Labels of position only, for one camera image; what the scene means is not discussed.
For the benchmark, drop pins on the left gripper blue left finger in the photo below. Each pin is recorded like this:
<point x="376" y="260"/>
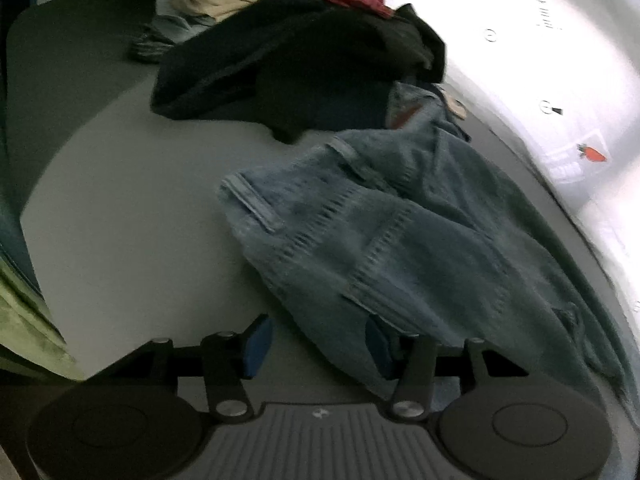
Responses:
<point x="257" y="341"/>

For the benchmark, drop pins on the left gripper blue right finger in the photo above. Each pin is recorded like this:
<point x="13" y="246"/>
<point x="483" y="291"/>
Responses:
<point x="387" y="347"/>

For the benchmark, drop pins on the blue denim jeans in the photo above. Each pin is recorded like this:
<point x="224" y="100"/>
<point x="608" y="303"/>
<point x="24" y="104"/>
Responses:
<point x="414" y="226"/>

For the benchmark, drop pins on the green cloth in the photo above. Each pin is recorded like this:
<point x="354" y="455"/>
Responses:
<point x="26" y="329"/>

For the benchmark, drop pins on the beige cloth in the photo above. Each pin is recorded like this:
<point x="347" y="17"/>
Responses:
<point x="456" y="107"/>

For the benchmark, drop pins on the black garment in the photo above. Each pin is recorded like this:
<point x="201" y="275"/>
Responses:
<point x="297" y="65"/>

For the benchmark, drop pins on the grey blue garment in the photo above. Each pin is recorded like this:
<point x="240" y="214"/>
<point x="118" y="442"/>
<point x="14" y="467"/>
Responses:
<point x="168" y="28"/>

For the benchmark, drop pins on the white printed storage bag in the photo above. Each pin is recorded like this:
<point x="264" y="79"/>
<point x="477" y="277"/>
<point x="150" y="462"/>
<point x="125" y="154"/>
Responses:
<point x="558" y="81"/>

